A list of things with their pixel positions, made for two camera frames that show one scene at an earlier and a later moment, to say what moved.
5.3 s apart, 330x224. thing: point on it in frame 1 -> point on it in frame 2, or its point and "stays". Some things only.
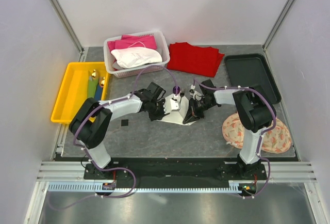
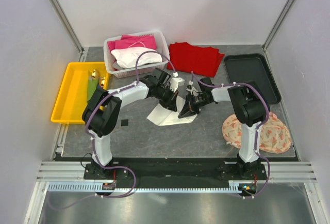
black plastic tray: [248, 69] stays
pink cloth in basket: [148, 41] stays
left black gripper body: [157, 110] -> [164, 95]
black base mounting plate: [177, 172] stays
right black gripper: [190, 117] -> [185, 112]
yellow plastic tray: [73, 90] stays
